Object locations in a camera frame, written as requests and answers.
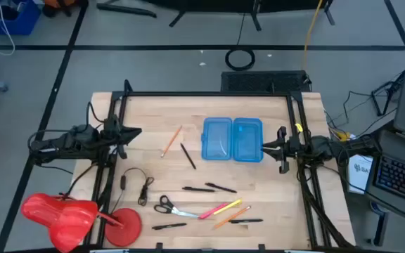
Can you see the red desk lamp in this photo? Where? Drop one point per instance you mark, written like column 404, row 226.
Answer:
column 62, row 218

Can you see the laptop with lit keyboard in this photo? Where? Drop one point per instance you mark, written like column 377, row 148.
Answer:
column 399, row 175

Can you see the pink highlighter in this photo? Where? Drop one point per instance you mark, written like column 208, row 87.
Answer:
column 211, row 211

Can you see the white box with logo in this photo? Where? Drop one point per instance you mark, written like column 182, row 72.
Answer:
column 359, row 179

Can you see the black aluminium table frame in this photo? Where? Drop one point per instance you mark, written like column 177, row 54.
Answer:
column 206, row 93

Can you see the black desk leg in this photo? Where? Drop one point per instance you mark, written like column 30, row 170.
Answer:
column 382, row 228

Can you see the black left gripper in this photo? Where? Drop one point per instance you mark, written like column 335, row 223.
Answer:
column 112, row 128

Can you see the black bar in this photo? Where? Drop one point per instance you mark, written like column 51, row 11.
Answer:
column 125, row 10

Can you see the orange pencil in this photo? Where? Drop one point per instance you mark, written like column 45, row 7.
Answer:
column 231, row 217
column 171, row 141

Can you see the yellow connector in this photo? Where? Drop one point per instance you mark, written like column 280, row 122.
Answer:
column 344, row 136

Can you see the orange and black bag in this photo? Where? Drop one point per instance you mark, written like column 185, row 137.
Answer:
column 58, row 3

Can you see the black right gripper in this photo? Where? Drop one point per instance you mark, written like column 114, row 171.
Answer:
column 290, row 147

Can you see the black stand base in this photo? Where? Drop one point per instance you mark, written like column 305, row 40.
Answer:
column 223, row 5

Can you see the blue plastic bin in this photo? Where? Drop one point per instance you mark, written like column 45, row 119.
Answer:
column 26, row 21

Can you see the black perforated case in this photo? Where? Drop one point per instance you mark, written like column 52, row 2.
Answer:
column 258, row 81

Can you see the yellow highlighter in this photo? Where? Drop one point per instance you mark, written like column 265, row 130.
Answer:
column 228, row 206

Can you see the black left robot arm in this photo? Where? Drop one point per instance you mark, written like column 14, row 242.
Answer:
column 65, row 144

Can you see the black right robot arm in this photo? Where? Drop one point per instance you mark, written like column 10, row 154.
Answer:
column 329, row 145

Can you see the blue plastic pencil box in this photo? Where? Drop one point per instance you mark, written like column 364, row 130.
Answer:
column 216, row 140

